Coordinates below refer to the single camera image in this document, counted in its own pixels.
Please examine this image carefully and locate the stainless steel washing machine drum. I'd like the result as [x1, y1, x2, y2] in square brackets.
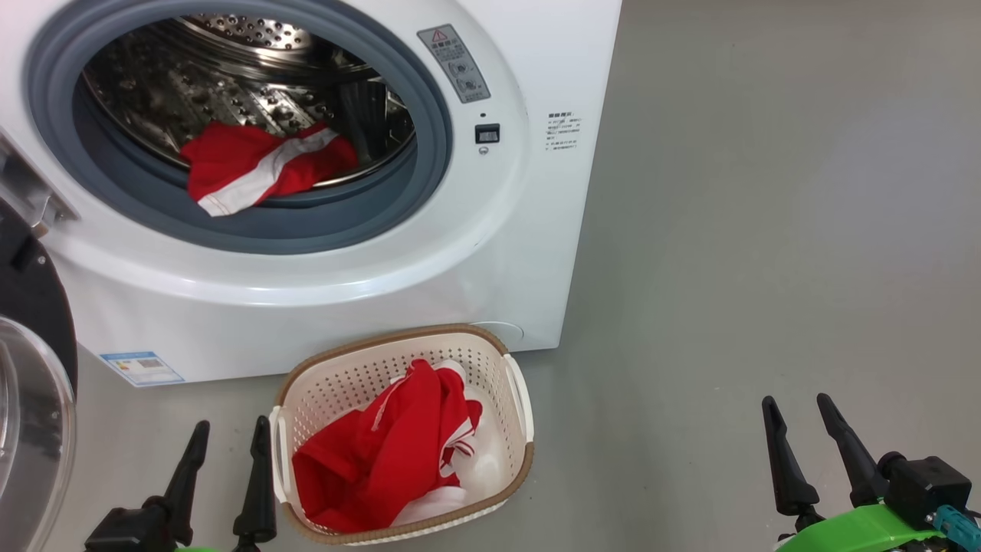
[80, 14, 418, 189]

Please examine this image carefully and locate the red garment white band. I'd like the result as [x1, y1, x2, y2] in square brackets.
[180, 120, 359, 218]

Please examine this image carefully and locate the white front-load washing machine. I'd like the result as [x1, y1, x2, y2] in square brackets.
[0, 0, 623, 388]

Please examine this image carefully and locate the grey warning sticker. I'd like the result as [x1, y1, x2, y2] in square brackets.
[416, 24, 492, 104]

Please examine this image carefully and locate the blue energy label sticker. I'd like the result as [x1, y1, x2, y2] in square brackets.
[100, 350, 185, 387]

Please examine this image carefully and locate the cream perforated basket brown rim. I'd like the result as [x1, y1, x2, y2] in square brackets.
[270, 324, 536, 546]

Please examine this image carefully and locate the black round glass washer door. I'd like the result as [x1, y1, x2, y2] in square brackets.
[0, 195, 79, 552]

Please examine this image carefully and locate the teal camera connector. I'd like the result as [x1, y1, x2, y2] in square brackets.
[931, 504, 981, 547]

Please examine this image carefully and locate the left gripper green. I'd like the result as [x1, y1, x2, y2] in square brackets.
[157, 416, 277, 552]

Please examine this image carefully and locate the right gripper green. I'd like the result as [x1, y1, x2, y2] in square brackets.
[761, 393, 947, 552]

